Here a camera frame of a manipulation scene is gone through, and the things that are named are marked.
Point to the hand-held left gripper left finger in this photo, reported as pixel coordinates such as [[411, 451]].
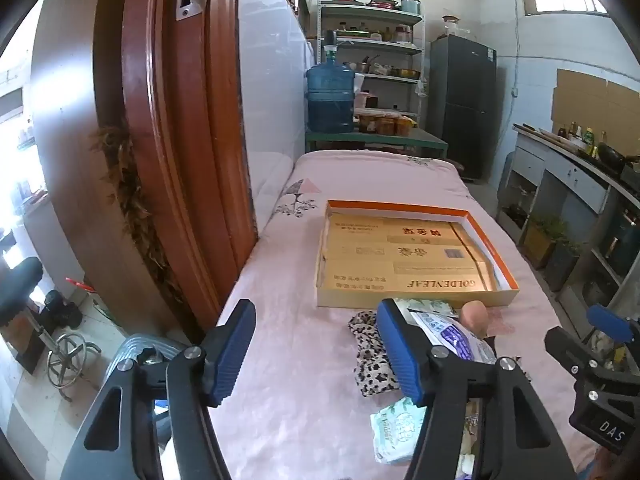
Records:
[[232, 355]]

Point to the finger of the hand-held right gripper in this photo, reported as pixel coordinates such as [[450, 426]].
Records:
[[607, 322], [570, 352]]

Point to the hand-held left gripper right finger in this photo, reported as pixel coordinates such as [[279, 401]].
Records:
[[400, 355]]

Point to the leopard print scarf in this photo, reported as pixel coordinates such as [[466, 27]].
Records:
[[370, 355]]

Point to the purple wet wipes packet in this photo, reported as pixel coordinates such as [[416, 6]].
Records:
[[455, 337]]

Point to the peach plush toy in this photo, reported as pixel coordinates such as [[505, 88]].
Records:
[[474, 315]]

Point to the orange rimmed cardboard box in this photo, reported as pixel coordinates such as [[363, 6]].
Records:
[[400, 260]]

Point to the potted plant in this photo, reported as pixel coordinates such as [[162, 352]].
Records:
[[540, 242], [562, 265]]

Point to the white desk with drawers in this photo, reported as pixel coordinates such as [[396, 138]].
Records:
[[565, 172]]

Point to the black wok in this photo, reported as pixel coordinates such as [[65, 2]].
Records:
[[611, 156]]

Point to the chrome stool base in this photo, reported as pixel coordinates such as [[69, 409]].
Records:
[[65, 355]]

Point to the black shoes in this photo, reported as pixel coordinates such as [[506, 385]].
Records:
[[60, 312]]

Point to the row of sauce bottles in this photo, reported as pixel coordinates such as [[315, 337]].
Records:
[[589, 137]]

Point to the green table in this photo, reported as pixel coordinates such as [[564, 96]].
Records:
[[425, 141]]

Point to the black chair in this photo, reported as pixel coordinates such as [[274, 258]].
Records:
[[20, 280]]

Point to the row of food jars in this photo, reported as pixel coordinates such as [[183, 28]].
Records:
[[385, 125]]

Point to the dark grey refrigerator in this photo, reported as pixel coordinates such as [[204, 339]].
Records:
[[462, 110]]

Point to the blue water jug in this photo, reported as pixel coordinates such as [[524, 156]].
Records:
[[330, 100]]

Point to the glass jar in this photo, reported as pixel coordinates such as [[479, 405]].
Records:
[[450, 25]]

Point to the white metal shelf rack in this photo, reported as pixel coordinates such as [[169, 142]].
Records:
[[380, 15]]

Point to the teal pot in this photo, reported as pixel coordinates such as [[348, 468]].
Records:
[[410, 5]]

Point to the red lidded pot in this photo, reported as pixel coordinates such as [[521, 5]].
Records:
[[384, 2]]

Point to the steel pot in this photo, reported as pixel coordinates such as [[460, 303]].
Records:
[[345, 0]]

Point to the brown wooden door frame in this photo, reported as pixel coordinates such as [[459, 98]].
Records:
[[165, 160]]

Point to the cardboard wall sheets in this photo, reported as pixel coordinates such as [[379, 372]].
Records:
[[580, 95]]

